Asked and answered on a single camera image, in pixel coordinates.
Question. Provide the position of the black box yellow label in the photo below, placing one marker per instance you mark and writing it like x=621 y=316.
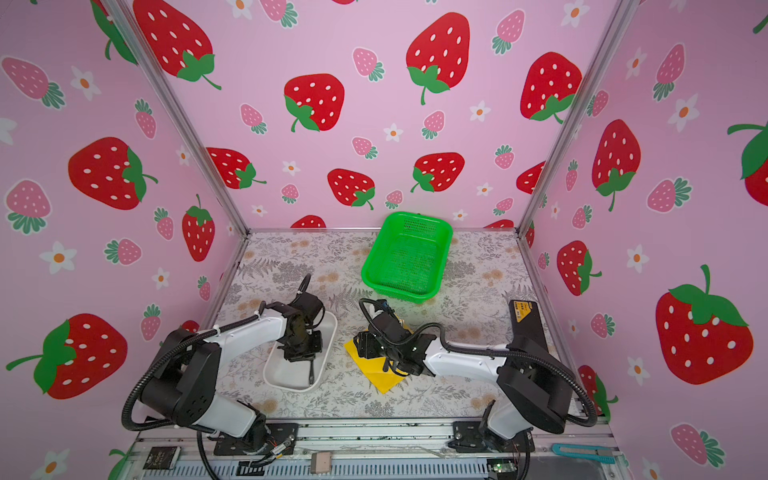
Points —
x=527 y=321

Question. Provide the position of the teal utility knife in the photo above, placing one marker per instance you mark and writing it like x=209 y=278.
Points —
x=584 y=452

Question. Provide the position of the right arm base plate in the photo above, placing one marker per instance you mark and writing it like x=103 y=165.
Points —
x=473 y=437

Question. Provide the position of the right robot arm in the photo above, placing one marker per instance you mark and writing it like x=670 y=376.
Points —
x=540 y=392

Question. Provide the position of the small black card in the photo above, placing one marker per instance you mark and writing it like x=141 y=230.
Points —
x=162 y=458

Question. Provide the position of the small pink block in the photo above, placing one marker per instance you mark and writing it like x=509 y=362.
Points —
x=321 y=463

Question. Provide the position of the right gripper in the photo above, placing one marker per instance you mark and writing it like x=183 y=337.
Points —
x=364 y=343

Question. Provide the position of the white rectangular tray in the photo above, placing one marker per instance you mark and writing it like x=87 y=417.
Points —
x=293 y=376

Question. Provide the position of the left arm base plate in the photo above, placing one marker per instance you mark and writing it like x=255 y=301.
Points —
x=263 y=440

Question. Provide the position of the aluminium rail frame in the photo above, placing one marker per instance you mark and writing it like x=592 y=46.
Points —
x=392 y=448

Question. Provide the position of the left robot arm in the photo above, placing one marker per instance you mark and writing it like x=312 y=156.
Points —
x=179 y=387

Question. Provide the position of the yellow paper napkin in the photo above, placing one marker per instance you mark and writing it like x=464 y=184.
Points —
x=379 y=361

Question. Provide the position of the green plastic basket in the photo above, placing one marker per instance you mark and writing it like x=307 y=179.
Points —
x=408 y=258

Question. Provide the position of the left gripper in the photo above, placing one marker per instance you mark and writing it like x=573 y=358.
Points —
x=295 y=353

